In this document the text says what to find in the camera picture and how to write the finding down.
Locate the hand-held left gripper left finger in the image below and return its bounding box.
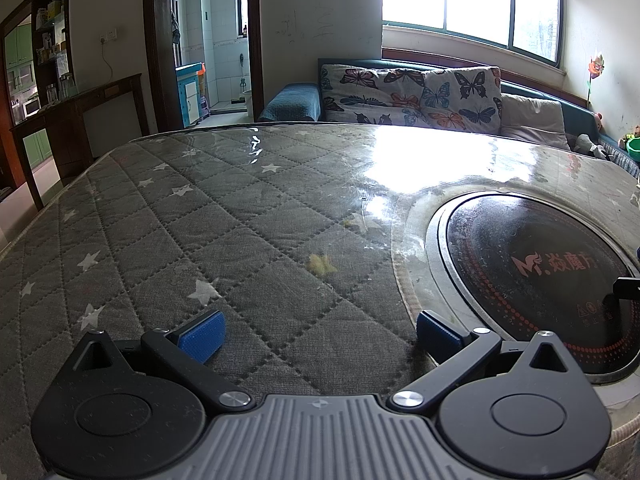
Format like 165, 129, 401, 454
74, 310, 252, 409

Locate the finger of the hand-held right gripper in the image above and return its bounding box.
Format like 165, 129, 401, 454
614, 276, 640, 302

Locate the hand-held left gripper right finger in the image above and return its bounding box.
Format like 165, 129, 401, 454
387, 311, 583, 411

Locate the round black induction cooktop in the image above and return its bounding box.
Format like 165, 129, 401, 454
425, 191, 640, 376

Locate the grey quilted star table cover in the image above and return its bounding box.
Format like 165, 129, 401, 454
0, 122, 640, 480

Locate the grey plush toy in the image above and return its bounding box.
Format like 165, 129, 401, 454
572, 134, 611, 161

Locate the grey pillow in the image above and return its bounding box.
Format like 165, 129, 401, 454
500, 94, 571, 151

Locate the blue toy cabinet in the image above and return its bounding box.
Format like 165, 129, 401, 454
175, 61, 208, 128

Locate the butterfly print cushion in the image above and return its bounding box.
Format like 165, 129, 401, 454
320, 63, 502, 135

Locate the blue sofa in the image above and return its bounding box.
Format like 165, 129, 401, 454
257, 57, 640, 181

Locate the dark wooden console table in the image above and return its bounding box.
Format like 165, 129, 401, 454
11, 73, 151, 211

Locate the row of glass jars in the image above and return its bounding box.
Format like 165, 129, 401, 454
46, 75, 76, 103

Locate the dark wooden shelf unit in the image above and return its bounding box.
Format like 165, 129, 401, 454
0, 0, 76, 126

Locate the green kitchen cabinet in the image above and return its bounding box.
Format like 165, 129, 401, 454
4, 25, 33, 68

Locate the dark wooden door frame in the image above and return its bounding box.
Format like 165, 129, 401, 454
142, 0, 266, 133

